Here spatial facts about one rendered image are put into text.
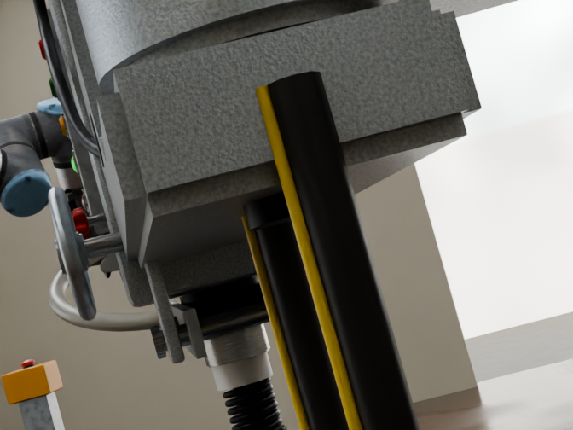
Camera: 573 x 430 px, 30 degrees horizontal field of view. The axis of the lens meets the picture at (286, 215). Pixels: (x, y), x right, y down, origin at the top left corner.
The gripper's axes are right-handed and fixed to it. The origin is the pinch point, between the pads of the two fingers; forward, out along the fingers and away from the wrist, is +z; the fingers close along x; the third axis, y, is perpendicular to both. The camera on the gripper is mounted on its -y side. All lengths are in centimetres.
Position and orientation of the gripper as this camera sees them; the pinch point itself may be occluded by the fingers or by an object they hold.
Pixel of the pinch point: (118, 272)
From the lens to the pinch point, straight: 217.0
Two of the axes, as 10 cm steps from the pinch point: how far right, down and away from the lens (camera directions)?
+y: -7.1, 3.7, -6.1
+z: 1.9, 9.2, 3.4
